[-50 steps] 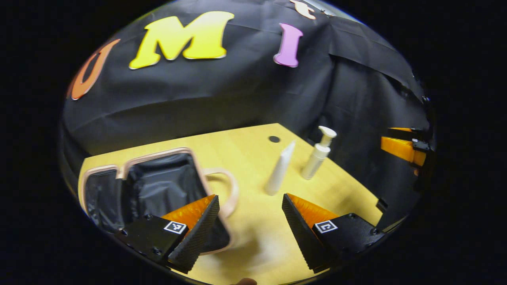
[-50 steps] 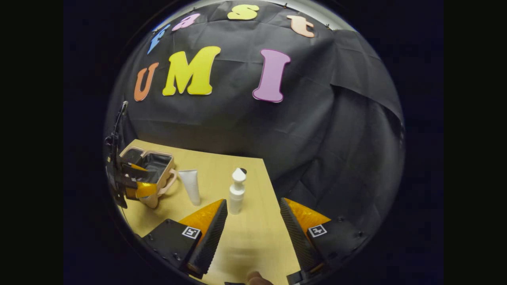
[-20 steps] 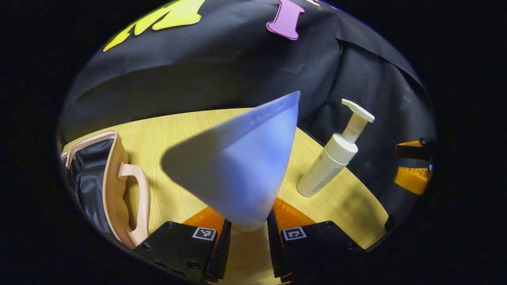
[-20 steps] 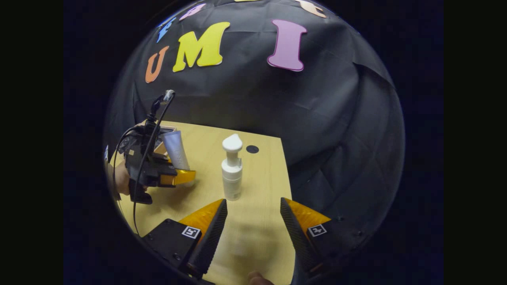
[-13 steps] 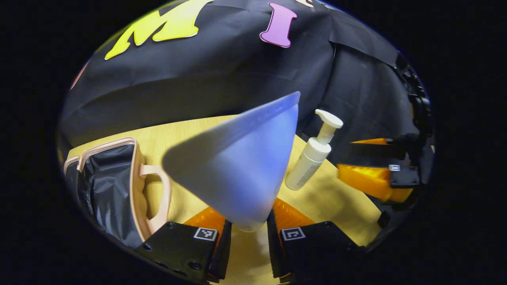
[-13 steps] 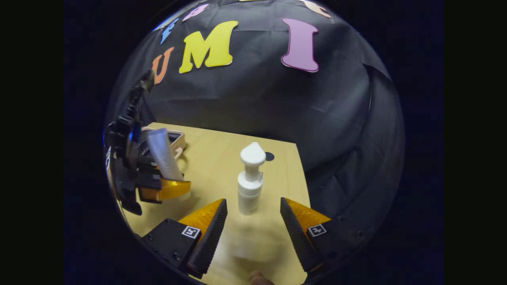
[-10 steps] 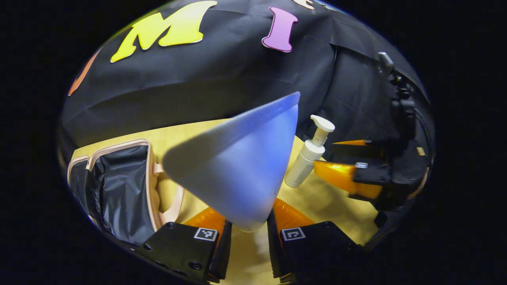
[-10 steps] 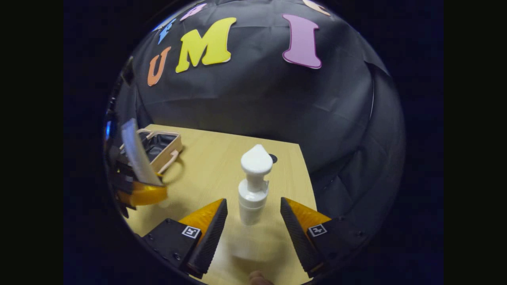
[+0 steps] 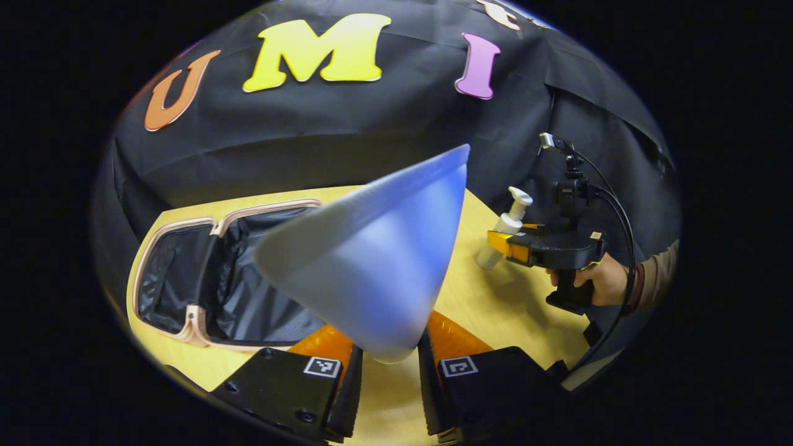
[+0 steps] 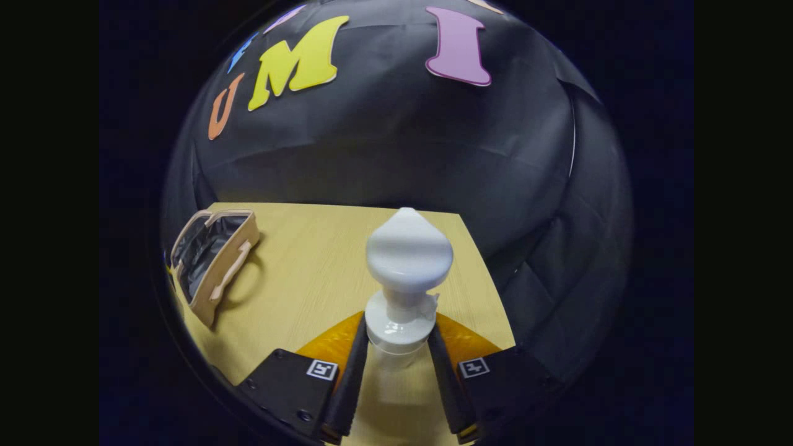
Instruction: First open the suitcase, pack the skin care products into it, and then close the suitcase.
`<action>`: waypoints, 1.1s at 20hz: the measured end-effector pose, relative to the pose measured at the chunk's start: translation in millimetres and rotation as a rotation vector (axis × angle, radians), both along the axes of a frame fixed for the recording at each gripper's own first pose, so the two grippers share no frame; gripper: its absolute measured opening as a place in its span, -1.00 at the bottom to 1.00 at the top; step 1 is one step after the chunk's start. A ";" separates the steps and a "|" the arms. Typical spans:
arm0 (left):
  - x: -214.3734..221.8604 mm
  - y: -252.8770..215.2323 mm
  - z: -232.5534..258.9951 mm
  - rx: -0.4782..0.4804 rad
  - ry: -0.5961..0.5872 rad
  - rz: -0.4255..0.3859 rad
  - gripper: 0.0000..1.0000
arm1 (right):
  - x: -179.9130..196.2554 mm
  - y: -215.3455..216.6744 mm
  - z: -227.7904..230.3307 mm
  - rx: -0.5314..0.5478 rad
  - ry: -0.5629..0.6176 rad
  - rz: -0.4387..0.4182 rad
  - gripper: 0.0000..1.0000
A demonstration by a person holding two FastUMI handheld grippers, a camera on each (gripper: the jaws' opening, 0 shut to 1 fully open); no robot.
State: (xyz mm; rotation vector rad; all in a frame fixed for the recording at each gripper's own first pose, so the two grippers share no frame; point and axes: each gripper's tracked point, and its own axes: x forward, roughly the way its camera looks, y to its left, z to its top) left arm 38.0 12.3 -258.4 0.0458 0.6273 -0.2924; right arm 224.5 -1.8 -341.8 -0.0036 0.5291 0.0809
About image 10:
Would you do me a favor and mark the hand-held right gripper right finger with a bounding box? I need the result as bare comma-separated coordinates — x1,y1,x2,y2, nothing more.
426,312,563,444

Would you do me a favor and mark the white pump bottle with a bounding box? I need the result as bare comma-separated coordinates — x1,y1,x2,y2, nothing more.
364,208,454,409

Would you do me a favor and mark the black backdrop cloth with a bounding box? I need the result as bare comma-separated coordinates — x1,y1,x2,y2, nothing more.
162,0,634,385

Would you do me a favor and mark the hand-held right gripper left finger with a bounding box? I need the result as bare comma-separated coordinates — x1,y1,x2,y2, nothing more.
234,311,370,445

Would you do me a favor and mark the small pink suitcase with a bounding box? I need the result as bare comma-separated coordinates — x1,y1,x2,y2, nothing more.
169,209,261,329

